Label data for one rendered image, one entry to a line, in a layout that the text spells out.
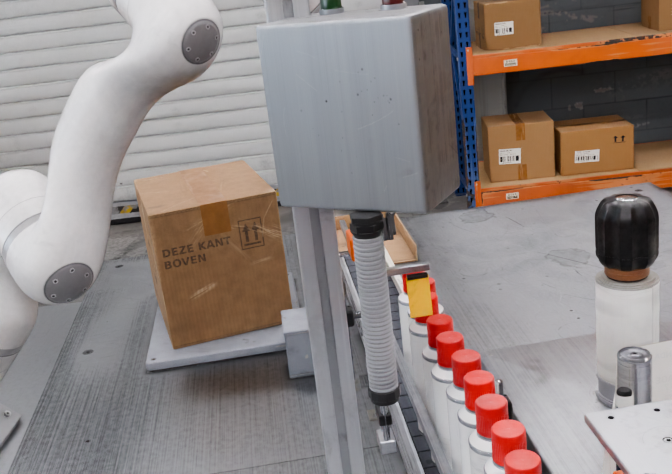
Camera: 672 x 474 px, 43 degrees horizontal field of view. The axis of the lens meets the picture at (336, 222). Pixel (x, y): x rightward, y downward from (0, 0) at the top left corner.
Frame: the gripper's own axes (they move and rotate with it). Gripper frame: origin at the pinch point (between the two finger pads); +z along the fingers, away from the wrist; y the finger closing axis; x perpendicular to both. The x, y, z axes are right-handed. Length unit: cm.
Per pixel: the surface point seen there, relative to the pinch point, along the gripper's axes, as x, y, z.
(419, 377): -28.9, -2.4, 21.1
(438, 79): -63, -1, -12
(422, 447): -27.9, -3.3, 30.7
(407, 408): -17.8, -3.2, 27.2
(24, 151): 397, -165, -88
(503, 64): 290, 114, -82
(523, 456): -68, 0, 23
